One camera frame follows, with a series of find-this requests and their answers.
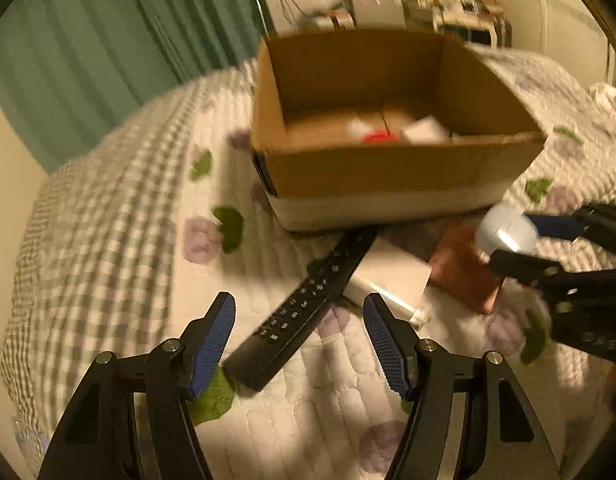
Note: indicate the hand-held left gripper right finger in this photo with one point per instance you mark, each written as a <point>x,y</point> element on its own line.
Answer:
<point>385,347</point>

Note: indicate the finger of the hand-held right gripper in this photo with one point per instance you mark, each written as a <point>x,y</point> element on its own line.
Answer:
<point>520,262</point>
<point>555,227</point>

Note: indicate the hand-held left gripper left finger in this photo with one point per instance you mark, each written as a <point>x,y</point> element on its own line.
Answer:
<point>215,342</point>

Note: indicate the white round case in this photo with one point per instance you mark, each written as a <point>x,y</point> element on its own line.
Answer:
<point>505,230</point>

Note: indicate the cardboard box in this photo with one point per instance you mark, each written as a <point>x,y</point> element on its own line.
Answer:
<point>388,180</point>

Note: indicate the small white tube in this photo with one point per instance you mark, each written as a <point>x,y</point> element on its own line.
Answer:
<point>419,316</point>

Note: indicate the brown leather case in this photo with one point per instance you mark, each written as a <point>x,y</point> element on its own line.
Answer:
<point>463,275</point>

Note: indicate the flat white box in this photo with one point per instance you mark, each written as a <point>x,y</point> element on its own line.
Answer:
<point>388,272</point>

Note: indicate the black remote control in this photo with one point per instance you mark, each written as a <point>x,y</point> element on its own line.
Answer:
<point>298,310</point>

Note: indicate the white crumpled cloth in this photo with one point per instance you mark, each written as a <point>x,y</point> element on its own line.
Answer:
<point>605,95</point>

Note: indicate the floral quilted blanket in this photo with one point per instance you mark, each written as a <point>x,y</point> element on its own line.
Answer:
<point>112,240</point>

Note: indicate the small white box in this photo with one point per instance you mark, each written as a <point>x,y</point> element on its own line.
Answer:
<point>425,130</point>

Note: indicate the red round item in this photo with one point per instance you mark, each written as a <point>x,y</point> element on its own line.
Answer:
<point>380,137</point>

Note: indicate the white paper piece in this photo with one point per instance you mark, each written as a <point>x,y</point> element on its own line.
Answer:
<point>360,126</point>

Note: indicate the cluttered desk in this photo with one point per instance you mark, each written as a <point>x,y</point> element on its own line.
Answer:
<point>458,10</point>

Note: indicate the white appliance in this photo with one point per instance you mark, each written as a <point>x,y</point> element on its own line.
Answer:
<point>378,9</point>

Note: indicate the green curtain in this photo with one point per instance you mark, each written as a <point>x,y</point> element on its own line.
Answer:
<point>87,45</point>

